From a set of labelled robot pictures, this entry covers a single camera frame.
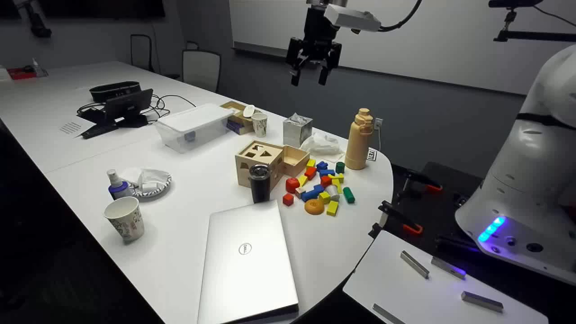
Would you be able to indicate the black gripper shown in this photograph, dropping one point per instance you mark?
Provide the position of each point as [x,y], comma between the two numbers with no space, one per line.
[313,42]

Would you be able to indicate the brown cardboard box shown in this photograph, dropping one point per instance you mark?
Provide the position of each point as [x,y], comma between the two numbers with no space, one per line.
[238,119]

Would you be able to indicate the small open wooden box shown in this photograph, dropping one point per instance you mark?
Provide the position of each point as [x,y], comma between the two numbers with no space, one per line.
[295,162]

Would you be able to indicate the black tumbler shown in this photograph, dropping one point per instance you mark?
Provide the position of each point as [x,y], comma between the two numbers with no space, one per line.
[259,184]

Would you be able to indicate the white flat board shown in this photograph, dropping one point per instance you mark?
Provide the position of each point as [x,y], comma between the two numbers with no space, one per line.
[414,294]

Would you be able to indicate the black case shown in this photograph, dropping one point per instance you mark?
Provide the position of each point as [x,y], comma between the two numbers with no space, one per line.
[114,90]

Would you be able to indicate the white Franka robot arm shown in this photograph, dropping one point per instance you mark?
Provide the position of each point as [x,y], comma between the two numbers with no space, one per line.
[528,180]

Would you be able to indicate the blue wooden cylinder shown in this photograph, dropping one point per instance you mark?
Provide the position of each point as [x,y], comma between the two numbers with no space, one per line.
[310,193]

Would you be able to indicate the clear plastic storage container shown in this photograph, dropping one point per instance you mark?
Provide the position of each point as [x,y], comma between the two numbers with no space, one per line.
[191,126]

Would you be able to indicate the white paper cup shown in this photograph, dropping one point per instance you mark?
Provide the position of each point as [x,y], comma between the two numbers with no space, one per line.
[126,220]

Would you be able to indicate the red wooden cube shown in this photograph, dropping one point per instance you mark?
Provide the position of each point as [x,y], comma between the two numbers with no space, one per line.
[292,184]

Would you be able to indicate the grey metal bar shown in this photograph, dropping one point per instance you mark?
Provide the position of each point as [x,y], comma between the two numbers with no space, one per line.
[414,265]
[448,268]
[387,313]
[481,301]

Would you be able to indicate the dark wall screen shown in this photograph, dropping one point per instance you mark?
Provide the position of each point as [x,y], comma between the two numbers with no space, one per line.
[101,7]

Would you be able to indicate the wooden shape sorter box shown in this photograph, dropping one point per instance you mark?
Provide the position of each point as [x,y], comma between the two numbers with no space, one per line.
[241,173]

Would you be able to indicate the clear plastic bag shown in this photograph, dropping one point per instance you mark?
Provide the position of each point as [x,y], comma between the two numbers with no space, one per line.
[324,144]

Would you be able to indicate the small clear plastic sheet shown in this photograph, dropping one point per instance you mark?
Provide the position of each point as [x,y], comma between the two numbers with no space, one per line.
[70,126]

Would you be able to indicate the red flat item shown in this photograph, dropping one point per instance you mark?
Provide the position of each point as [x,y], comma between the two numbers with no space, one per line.
[22,72]

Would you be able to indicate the wooden lid with shape holes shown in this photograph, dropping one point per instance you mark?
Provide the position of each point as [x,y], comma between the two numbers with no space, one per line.
[259,151]

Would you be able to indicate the clear plastic plate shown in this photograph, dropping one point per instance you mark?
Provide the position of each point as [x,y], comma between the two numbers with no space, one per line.
[151,184]

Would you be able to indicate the black robot table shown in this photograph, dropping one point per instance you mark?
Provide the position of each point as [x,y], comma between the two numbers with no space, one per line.
[443,209]

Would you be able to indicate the tan plastic bottle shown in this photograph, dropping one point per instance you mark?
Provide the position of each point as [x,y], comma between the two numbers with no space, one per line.
[360,141]

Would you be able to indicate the black tripod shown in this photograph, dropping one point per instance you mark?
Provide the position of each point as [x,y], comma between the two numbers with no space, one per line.
[34,18]

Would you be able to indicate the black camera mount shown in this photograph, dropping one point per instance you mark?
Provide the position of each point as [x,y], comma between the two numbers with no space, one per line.
[528,33]

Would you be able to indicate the green wooden cylinder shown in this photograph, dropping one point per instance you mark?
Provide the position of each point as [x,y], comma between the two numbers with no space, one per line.
[348,195]

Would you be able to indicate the green wooden block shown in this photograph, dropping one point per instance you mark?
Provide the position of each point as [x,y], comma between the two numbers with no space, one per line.
[340,168]

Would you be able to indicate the grey chair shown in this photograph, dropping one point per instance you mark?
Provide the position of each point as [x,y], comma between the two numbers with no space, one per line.
[202,69]
[141,52]

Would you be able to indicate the yellow wooden prism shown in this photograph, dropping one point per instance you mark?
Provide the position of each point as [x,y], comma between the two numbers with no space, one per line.
[324,196]

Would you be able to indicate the long yellow wooden block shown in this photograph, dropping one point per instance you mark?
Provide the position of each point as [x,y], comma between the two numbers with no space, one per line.
[331,207]

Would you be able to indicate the small silver box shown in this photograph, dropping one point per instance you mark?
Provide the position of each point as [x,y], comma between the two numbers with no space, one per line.
[297,130]

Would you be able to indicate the blue wooden block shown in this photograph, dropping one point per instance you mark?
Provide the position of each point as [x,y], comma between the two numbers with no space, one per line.
[322,166]

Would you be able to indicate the small spray bottle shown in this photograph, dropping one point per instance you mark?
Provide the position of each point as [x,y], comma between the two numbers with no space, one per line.
[115,187]

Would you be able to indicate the white wooden cylinder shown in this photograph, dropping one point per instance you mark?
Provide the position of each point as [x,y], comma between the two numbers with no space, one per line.
[333,191]

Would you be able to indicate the small red wooden block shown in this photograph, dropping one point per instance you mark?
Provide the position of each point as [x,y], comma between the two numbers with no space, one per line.
[288,198]

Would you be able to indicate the silver Dell laptop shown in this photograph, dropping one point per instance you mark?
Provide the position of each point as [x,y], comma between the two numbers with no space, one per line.
[245,263]

